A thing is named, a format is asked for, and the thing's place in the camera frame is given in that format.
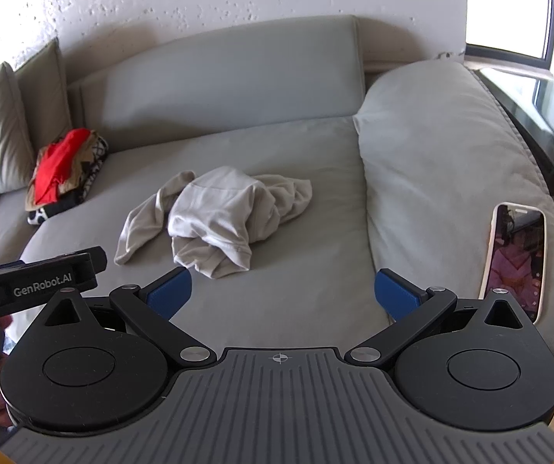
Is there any tan garment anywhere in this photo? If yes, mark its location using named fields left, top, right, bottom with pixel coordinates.
left=26, top=130, right=103, bottom=211

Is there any smartphone with white case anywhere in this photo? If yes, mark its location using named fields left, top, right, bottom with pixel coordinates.
left=479, top=202, right=547, bottom=324

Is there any grey sofa backrest cushion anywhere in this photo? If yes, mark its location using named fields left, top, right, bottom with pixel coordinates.
left=67, top=14, right=367, bottom=153

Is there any glass top side table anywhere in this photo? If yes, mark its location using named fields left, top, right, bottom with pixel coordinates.
left=470, top=65, right=554, bottom=194

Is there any window with dark frame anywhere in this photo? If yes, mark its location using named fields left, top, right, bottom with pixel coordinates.
left=463, top=0, right=554, bottom=78

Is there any black and white patterned garment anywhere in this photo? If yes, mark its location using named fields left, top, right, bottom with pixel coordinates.
left=27, top=135, right=110, bottom=226

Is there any grey sofa armrest cushion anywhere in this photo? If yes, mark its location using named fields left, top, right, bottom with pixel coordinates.
left=353, top=60, right=554, bottom=380

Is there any olive grey throw pillow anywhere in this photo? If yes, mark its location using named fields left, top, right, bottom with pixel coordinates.
left=14, top=36, right=74, bottom=146

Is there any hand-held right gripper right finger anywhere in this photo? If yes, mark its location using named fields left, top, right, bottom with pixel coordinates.
left=344, top=268, right=535, bottom=368

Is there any grey sofa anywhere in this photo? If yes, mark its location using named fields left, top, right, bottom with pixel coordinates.
left=0, top=14, right=554, bottom=382

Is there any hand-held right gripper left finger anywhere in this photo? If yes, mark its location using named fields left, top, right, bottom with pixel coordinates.
left=42, top=266, right=216, bottom=369

